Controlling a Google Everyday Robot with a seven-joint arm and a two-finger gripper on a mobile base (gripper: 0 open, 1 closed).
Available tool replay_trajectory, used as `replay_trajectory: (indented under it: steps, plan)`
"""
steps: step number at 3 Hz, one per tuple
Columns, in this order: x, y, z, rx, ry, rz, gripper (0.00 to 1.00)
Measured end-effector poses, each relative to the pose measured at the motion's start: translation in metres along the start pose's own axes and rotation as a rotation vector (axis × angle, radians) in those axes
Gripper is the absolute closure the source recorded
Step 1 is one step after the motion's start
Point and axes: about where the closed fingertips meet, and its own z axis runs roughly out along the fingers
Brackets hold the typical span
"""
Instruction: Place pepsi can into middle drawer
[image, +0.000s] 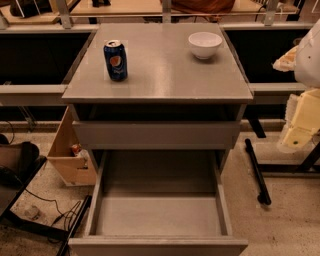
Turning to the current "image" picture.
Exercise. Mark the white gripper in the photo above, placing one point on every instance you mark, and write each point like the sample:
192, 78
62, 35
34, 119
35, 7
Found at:
308, 58

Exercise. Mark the blue pepsi can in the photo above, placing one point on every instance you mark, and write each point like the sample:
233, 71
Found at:
116, 60

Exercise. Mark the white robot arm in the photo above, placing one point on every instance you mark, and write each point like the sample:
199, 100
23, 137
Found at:
307, 63

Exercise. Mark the grey drawer cabinet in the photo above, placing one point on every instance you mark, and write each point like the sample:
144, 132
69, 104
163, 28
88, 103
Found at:
165, 82

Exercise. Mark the open grey middle drawer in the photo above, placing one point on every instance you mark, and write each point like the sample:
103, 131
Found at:
158, 203

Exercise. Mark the closed grey top drawer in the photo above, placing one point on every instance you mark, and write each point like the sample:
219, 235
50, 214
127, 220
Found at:
148, 135

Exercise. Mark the white ceramic bowl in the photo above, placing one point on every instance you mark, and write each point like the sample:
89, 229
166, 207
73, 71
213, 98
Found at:
204, 45

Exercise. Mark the black bar on floor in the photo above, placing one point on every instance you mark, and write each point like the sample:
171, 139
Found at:
263, 197

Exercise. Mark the wooden box on floor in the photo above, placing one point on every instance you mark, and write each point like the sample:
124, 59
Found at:
71, 162

